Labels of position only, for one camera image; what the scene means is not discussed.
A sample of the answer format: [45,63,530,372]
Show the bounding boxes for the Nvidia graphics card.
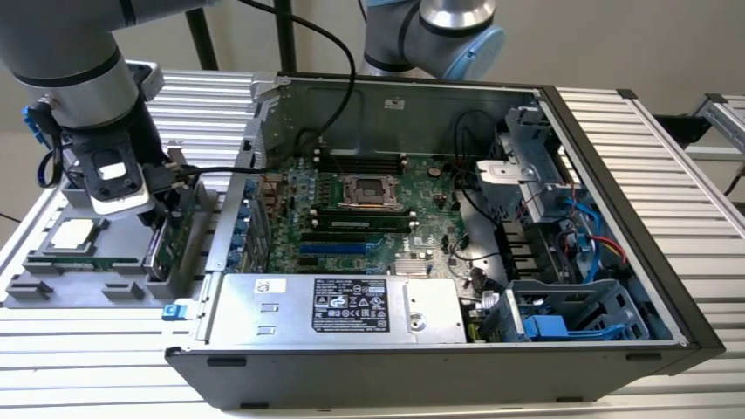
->
[142,138,209,284]

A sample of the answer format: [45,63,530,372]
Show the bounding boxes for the hard disk in blue carrier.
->
[21,103,74,193]

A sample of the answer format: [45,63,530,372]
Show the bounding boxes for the black stand pole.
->
[183,9,221,72]
[271,0,298,74]

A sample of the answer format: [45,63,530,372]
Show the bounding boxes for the silver CPU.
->
[49,216,109,254]

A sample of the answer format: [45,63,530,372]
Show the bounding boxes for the green RAM stick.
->
[27,251,142,270]

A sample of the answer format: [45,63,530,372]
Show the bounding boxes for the green motherboard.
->
[263,152,507,302]

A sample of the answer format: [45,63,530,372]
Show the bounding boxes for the grey parts rack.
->
[0,176,229,312]

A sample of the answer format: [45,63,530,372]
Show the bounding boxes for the socket cover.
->
[339,174,399,206]

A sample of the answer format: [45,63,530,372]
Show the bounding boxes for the black long expansion slot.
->
[298,232,374,244]

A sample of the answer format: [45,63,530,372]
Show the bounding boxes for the CPU socket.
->
[339,174,399,206]

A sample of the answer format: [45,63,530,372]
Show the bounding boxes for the blue expansion slot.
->
[298,243,373,257]

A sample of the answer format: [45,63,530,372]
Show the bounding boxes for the silver power supply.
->
[197,272,471,347]

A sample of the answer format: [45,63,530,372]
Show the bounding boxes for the RAM stick with white label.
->
[317,218,409,230]

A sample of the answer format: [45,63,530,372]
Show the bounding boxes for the silver chipset heatsink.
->
[393,257,432,279]

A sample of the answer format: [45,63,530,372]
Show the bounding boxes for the black fan shroud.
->
[492,217,559,280]

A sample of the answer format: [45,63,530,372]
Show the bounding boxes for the open black PC case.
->
[163,72,726,411]

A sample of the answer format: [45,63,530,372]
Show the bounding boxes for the grey disk bay cage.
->
[482,278,650,344]

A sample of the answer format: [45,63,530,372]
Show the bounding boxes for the blue plastic disk carrier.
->
[522,316,570,342]

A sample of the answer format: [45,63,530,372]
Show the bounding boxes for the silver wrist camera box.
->
[123,60,165,104]

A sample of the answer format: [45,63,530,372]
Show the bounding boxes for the thick black camera cable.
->
[170,0,357,175]

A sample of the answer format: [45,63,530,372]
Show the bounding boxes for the metal drive bracket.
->
[472,106,583,223]

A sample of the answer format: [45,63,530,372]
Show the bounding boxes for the blue data wire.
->
[562,195,603,287]

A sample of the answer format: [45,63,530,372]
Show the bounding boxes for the aluminium rail frame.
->
[650,93,745,165]

